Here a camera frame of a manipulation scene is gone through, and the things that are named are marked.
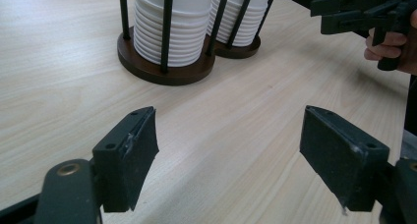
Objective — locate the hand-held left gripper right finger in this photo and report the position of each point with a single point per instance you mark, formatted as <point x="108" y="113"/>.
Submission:
<point x="344" y="165"/>

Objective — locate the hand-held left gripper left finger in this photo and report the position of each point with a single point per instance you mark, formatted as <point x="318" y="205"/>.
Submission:
<point x="128" y="165"/>

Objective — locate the stack of white paper cups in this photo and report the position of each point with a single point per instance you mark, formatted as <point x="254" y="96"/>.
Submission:
<point x="187" y="37"/>
<point x="250" y="21"/>

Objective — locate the dark clothing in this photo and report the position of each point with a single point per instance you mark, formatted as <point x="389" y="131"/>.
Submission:
<point x="411" y="102"/>

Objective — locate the brown wooden cup holder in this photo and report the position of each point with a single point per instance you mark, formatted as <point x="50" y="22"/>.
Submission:
<point x="147" y="70"/>

